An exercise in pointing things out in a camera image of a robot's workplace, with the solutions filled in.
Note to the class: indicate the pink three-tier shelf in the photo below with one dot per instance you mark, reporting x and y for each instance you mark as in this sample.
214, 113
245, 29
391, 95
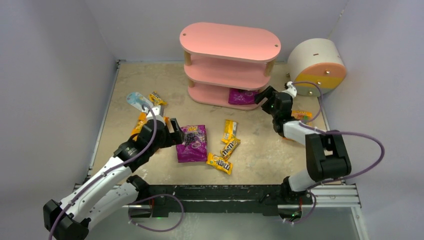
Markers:
220, 57

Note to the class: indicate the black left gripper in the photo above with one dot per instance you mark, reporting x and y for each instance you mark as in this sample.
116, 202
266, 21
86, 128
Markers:
174, 131

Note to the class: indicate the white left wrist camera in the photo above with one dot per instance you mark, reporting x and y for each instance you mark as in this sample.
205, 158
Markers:
153, 113

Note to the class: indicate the small yellow M&M's bag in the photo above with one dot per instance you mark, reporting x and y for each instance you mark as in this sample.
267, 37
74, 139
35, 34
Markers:
156, 99

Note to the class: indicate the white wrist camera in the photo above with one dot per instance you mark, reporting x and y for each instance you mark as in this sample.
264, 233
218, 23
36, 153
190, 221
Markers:
153, 113
290, 89

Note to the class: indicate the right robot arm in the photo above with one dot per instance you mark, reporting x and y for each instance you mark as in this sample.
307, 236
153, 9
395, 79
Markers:
325, 153

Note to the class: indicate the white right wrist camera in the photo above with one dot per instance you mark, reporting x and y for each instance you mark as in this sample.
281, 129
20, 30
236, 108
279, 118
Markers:
290, 89

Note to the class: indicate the round cream drawer cabinet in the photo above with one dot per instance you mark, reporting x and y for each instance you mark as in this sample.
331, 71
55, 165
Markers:
316, 66

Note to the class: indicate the purple blackcurrant gummy bag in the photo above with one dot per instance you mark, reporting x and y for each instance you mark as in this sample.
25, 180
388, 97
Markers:
194, 147
241, 97

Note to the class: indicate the light blue oval package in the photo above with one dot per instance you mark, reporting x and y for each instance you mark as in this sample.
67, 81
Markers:
140, 102

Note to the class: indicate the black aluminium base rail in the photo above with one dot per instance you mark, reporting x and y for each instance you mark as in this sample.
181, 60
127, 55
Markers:
246, 199

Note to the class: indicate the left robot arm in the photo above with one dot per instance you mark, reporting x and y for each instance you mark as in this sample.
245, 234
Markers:
113, 186

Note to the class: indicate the orange mango gummy bag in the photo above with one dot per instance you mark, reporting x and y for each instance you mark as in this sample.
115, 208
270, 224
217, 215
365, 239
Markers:
300, 116
143, 119

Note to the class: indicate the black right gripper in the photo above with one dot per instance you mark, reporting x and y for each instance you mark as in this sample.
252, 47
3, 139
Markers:
267, 96

